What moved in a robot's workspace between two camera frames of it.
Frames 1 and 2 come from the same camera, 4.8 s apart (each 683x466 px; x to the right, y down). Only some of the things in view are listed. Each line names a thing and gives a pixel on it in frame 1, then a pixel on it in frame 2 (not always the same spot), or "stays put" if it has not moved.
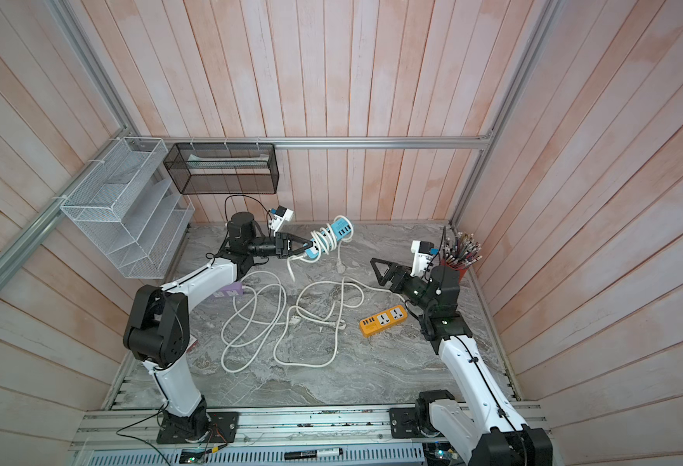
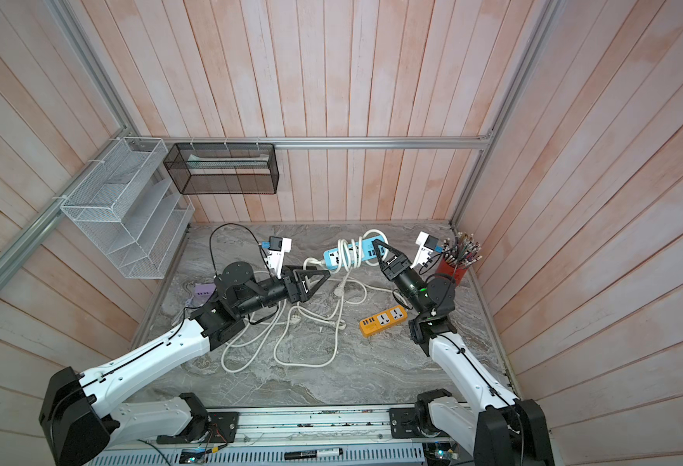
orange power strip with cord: x=377 y=322 stays put
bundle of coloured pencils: x=462 y=250 stays put
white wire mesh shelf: x=131 y=206 stays put
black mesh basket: x=224 y=168 stays put
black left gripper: x=281 y=245 to x=298 y=291
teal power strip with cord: x=325 y=239 to x=349 y=254
